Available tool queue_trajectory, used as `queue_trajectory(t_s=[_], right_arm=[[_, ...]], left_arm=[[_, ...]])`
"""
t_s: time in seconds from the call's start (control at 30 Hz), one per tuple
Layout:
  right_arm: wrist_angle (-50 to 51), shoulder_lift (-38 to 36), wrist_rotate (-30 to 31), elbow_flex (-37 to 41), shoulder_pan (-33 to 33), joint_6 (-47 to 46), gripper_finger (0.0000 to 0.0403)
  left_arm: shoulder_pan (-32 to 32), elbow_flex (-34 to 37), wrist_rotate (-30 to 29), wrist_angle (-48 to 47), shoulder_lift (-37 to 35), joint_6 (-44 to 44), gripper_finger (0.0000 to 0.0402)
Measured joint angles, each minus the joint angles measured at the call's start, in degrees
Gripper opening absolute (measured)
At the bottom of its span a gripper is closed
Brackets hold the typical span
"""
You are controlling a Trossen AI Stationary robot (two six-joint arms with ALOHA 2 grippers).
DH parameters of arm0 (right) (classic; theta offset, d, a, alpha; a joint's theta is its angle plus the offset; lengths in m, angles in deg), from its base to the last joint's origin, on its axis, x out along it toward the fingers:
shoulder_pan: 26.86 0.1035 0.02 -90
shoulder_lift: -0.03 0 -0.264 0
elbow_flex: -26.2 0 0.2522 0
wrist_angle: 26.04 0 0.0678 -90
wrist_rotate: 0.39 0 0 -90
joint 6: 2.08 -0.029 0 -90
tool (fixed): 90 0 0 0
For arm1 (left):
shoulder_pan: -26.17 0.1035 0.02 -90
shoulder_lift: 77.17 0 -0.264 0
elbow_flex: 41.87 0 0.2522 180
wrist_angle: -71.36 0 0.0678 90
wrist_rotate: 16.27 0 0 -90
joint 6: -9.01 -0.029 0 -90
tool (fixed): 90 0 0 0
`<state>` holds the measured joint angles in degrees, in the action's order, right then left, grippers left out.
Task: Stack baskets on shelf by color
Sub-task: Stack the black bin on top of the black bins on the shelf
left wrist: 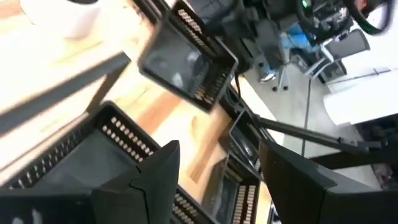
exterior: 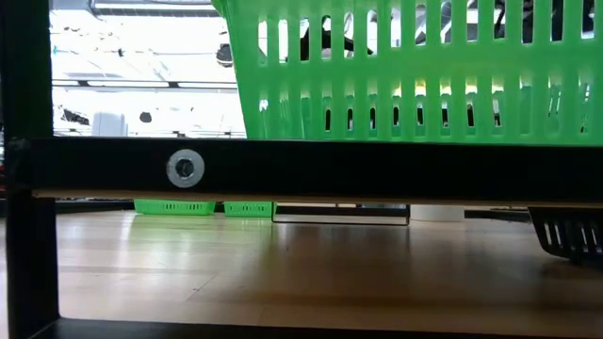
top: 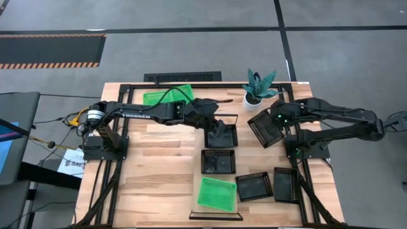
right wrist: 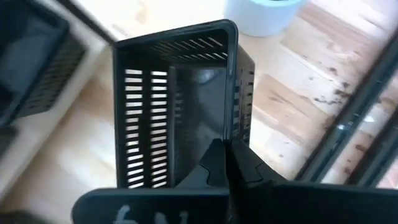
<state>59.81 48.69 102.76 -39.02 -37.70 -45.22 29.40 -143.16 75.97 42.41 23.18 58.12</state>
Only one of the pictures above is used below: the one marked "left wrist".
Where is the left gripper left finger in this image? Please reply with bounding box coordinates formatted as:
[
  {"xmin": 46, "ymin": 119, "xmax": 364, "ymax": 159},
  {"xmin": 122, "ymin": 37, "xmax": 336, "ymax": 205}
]
[{"xmin": 90, "ymin": 139, "xmax": 181, "ymax": 224}]

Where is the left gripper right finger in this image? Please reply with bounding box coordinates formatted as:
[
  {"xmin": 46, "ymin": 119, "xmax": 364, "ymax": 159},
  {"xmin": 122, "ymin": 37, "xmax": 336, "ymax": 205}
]
[{"xmin": 259, "ymin": 139, "xmax": 339, "ymax": 224}]

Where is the black slotted plastic basket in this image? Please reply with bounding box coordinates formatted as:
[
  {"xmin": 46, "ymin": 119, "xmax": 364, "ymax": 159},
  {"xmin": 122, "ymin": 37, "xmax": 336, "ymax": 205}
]
[
  {"xmin": 137, "ymin": 1, "xmax": 239, "ymax": 113},
  {"xmin": 0, "ymin": 101, "xmax": 218, "ymax": 224},
  {"xmin": 201, "ymin": 154, "xmax": 264, "ymax": 224},
  {"xmin": 229, "ymin": 109, "xmax": 268, "ymax": 170}
]

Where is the person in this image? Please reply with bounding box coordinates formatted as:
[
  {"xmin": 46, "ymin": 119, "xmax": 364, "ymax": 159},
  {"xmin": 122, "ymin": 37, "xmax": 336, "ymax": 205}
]
[{"xmin": 257, "ymin": 0, "xmax": 376, "ymax": 83}]

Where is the white desk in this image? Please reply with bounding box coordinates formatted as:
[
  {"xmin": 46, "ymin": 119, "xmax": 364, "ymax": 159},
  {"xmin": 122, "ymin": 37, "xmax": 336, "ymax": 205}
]
[{"xmin": 323, "ymin": 73, "xmax": 398, "ymax": 126}]

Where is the grey office chair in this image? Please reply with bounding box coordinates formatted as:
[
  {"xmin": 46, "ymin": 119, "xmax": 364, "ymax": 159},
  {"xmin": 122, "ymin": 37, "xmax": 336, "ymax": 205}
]
[{"xmin": 303, "ymin": 28, "xmax": 371, "ymax": 85}]

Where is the potted plant in white pot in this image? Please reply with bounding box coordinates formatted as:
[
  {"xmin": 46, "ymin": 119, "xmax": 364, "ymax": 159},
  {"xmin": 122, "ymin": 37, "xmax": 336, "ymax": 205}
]
[{"xmin": 18, "ymin": 0, "xmax": 102, "ymax": 40}]

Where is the black metal table frame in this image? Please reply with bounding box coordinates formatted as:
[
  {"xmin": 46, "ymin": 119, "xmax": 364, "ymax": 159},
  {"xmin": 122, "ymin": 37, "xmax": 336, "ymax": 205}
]
[{"xmin": 253, "ymin": 113, "xmax": 398, "ymax": 170}]

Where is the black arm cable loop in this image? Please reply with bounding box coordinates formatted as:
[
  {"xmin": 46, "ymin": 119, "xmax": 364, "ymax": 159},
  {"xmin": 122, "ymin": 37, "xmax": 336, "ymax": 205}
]
[{"xmin": 341, "ymin": 0, "xmax": 392, "ymax": 35}]

